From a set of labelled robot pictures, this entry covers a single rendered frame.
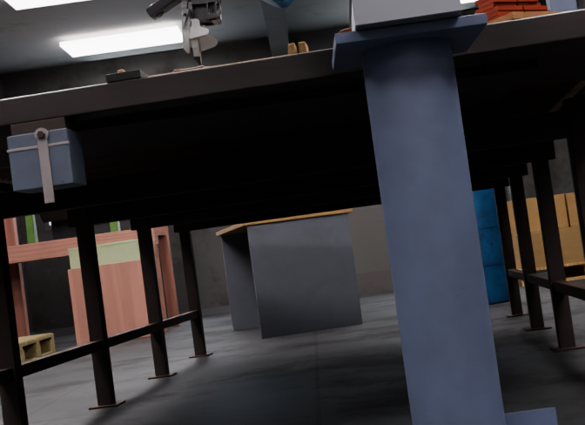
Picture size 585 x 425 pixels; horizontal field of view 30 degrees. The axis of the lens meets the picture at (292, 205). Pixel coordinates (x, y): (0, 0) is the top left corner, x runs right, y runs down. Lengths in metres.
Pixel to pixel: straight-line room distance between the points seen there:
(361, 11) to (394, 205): 0.35
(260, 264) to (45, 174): 4.94
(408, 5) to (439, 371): 0.65
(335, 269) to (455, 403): 5.40
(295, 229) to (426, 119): 5.35
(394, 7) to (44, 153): 0.86
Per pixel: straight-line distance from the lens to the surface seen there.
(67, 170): 2.37
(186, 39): 2.49
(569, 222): 10.02
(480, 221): 7.65
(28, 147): 2.40
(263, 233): 7.26
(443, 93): 2.01
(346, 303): 7.36
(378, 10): 1.91
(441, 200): 1.97
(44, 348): 9.02
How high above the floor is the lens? 0.48
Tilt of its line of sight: 3 degrees up
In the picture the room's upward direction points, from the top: 8 degrees counter-clockwise
